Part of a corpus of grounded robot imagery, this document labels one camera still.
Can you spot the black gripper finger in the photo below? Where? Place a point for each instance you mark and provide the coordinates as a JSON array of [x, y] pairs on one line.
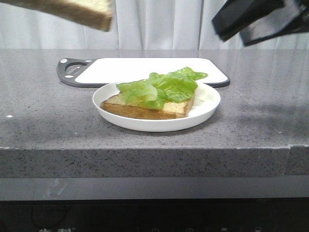
[[235, 15], [292, 18]]

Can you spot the green lettuce leaf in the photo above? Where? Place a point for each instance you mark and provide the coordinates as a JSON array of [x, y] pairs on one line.
[[158, 89]]

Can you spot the bread slice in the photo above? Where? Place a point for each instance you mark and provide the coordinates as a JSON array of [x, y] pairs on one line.
[[170, 110], [96, 14]]

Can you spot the white round plate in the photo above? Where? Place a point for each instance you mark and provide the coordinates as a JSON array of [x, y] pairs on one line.
[[206, 101]]

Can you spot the white curtain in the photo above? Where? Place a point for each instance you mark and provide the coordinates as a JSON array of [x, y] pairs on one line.
[[136, 25]]

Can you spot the white cutting board grey rim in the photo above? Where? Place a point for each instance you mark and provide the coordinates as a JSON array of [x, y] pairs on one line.
[[98, 72]]

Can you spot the black appliance under counter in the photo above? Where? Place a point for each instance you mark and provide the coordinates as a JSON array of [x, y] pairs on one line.
[[168, 215]]

